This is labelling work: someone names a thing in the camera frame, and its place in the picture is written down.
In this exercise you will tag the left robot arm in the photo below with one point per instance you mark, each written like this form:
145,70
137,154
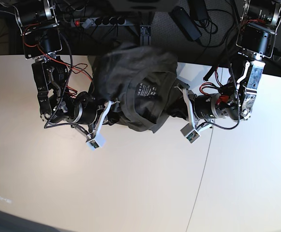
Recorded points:
254,40

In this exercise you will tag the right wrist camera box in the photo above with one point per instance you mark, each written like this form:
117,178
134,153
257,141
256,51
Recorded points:
97,142

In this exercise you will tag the black power adapter brick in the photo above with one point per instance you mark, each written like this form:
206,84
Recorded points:
185,24

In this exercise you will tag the black power strip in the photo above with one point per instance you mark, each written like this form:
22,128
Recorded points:
99,22

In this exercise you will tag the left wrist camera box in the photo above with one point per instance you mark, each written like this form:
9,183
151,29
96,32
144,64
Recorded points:
190,133

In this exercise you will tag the grey T-shirt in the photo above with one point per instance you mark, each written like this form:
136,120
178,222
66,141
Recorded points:
143,79

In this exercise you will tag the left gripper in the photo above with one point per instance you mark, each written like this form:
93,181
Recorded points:
182,108

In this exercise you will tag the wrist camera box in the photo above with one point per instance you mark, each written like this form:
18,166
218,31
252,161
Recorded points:
97,142
190,133

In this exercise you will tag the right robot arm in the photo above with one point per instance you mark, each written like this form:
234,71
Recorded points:
60,105

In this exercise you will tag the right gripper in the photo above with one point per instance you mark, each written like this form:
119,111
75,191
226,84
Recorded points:
90,118

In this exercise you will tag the aluminium frame post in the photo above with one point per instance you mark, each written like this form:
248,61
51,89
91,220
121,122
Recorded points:
145,21

